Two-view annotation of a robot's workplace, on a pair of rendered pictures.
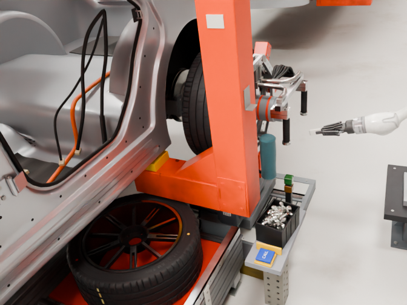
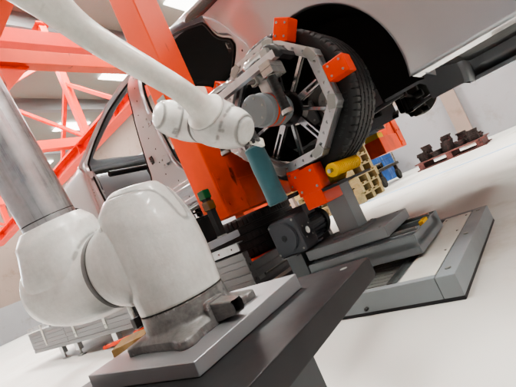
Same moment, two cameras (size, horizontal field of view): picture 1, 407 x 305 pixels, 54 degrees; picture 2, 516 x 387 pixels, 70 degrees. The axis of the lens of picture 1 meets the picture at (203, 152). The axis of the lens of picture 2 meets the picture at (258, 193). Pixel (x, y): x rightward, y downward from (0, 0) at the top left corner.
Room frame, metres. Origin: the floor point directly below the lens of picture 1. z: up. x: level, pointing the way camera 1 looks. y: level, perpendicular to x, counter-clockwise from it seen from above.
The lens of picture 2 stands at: (2.00, -1.91, 0.46)
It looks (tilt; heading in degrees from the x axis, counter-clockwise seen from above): 4 degrees up; 98
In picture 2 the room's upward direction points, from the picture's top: 24 degrees counter-clockwise
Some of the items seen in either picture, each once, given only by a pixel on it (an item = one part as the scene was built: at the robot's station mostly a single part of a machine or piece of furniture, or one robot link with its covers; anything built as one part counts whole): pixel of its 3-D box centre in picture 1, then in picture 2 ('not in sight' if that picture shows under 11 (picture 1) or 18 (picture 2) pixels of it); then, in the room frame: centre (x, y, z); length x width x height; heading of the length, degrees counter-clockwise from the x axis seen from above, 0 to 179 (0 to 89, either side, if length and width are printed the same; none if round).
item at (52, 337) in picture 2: not in sight; (88, 322); (-0.77, 1.75, 0.20); 1.00 x 0.86 x 0.39; 149
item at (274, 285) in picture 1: (275, 272); not in sight; (1.38, -0.28, 0.21); 0.10 x 0.10 x 0.42; 59
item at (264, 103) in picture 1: (266, 108); (268, 110); (1.97, -0.38, 0.85); 0.21 x 0.14 x 0.14; 59
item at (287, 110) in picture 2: (303, 101); (279, 94); (2.03, -0.61, 0.83); 0.04 x 0.04 x 0.16
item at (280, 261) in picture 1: (277, 236); (196, 251); (1.40, -0.30, 0.44); 0.43 x 0.17 x 0.03; 149
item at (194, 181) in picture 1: (178, 166); (256, 173); (1.75, 0.14, 0.69); 0.52 x 0.17 x 0.35; 59
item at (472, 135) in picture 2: not in sight; (449, 145); (4.70, 5.66, 0.22); 1.27 x 0.85 x 0.44; 151
